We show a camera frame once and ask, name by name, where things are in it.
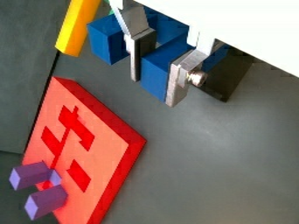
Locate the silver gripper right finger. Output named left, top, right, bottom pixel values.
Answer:
left=165, top=27, right=222, bottom=107

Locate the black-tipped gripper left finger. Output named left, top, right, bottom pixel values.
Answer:
left=110, top=0, right=157, bottom=81

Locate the blue U-shaped block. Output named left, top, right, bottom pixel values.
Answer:
left=89, top=8, right=230, bottom=102

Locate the red puzzle base board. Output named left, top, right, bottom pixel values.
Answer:
left=23, top=77, right=146, bottom=224

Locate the green zigzag block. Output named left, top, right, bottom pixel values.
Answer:
left=105, top=0, right=115, bottom=15

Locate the yellow long block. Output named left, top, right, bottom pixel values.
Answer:
left=55, top=0, right=102, bottom=57

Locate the purple U-shaped block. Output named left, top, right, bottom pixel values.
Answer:
left=10, top=161, right=69, bottom=221

